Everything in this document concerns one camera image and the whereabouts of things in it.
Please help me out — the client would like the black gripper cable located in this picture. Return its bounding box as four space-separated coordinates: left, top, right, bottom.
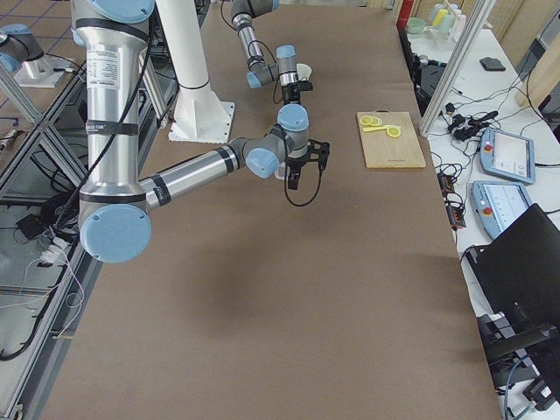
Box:
282 143 325 207

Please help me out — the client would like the blue teach pendant far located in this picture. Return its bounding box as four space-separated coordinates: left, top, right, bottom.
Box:
479 128 536 185

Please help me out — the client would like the black small pad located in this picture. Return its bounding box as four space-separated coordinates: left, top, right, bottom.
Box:
479 57 506 72

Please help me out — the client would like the lemon slice single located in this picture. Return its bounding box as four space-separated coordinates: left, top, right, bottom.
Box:
386 126 401 138

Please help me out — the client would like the white paper bowl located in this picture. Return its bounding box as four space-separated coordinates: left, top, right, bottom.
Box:
297 63 312 81

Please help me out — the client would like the yellow toy knife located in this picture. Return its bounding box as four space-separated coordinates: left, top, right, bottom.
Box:
362 125 391 132

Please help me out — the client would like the white pillar with base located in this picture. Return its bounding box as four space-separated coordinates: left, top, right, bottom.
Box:
157 0 235 144

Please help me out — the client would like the blue teach pendant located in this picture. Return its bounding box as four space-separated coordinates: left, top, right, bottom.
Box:
471 181 532 240
479 128 536 185

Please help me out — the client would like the clear plastic egg box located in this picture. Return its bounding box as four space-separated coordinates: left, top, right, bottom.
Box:
274 162 287 180

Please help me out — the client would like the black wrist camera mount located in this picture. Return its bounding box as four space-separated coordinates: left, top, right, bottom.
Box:
307 139 331 173
297 80 313 92

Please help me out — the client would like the black monitor back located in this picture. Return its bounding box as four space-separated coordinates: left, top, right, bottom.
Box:
467 204 559 394

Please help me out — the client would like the lemon slice pair lower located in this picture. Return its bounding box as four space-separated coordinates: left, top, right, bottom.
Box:
360 115 374 126

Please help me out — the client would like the blue teach pendant near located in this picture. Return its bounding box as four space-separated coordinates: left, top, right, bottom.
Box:
471 181 532 240

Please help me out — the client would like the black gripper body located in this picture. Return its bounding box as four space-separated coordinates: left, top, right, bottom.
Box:
285 154 309 176
282 82 300 102

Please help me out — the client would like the wooden cutting board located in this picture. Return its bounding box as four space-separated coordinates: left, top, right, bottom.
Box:
356 111 426 169

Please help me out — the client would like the aluminium frame post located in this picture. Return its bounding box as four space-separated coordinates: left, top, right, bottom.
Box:
418 0 496 137

